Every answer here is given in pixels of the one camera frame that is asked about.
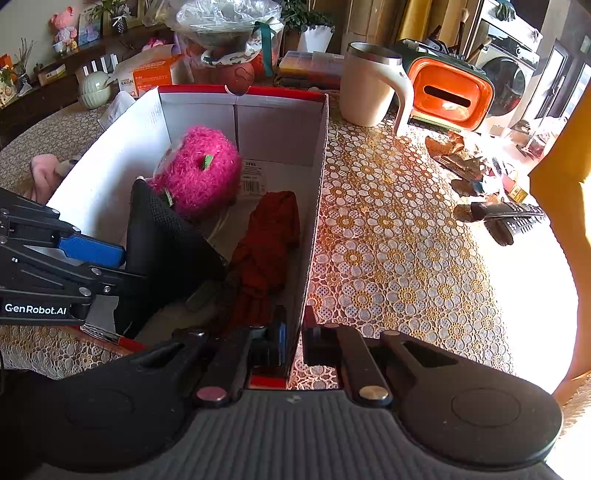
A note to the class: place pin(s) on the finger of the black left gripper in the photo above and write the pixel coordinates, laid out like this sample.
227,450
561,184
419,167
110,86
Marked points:
90,250

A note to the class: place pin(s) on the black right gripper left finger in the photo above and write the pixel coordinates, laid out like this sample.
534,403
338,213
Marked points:
242,358

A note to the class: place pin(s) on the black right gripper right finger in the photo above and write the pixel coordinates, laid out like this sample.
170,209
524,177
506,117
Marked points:
344,348

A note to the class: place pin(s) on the black mesh pouch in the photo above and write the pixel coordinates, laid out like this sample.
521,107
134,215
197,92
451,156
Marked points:
169,258

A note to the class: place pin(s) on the red white cardboard box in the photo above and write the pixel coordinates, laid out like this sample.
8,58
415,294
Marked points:
279,133

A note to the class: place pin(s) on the dark red knitted cloth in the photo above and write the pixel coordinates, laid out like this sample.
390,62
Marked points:
259,265

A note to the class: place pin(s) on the pink fuzzy plush toy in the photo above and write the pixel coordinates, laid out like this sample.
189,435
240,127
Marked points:
201,175

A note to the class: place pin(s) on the white plastic packet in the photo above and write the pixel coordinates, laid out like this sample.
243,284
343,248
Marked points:
120,104

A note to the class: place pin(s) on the pale green ribbed pot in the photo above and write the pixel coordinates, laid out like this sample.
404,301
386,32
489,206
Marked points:
94,90

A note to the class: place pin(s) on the orange medicine box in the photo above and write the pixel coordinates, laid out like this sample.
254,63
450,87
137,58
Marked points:
143,78

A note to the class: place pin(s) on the white wifi router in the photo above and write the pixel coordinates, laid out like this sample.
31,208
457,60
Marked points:
106,64

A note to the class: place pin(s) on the pink pig plush figure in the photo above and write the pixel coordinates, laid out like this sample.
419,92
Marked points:
65,38

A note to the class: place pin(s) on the brown snack wrappers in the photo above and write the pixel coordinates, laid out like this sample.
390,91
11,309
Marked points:
484,166

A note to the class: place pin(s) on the plastic wrapped fruit basket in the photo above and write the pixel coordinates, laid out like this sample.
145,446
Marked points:
216,38

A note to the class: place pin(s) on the colourful flat box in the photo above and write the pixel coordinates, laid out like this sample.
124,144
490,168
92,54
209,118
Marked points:
311,69

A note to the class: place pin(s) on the orange green tissue box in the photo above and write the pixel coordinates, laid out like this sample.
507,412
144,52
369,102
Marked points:
446,87

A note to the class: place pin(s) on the cream steel travel mug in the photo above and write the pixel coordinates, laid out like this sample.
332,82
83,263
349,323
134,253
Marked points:
371,76

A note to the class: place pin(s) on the white plant pot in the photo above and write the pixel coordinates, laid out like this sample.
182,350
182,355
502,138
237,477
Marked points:
315,39

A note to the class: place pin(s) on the white washing machine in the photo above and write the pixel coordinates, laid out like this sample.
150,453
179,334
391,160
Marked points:
506,50

